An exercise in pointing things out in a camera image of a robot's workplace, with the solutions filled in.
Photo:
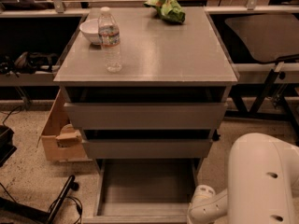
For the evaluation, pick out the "grey bottom drawer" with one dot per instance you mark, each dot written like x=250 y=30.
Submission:
x=143 y=191

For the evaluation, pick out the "grey drawer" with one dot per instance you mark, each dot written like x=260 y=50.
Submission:
x=143 y=191
x=147 y=148
x=145 y=116

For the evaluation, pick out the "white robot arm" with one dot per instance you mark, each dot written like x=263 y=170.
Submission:
x=263 y=177

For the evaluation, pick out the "grey top drawer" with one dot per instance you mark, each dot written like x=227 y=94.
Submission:
x=145 y=116

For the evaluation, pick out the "grey middle drawer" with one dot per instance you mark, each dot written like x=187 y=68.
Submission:
x=147 y=148

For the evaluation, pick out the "grey drawer cabinet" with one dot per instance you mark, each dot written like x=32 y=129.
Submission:
x=166 y=101

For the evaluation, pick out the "cardboard box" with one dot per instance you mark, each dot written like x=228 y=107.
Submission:
x=60 y=140

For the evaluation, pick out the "clear plastic water bottle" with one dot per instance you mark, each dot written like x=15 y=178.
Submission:
x=110 y=40

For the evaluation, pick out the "green chip bag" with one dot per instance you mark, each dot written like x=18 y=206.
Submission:
x=168 y=10

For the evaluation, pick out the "black box at left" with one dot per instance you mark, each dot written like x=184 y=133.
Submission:
x=6 y=144

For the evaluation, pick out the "white bowl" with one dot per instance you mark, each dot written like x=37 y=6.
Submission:
x=89 y=29

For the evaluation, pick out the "metal shelf frame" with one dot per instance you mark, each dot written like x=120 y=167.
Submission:
x=28 y=78

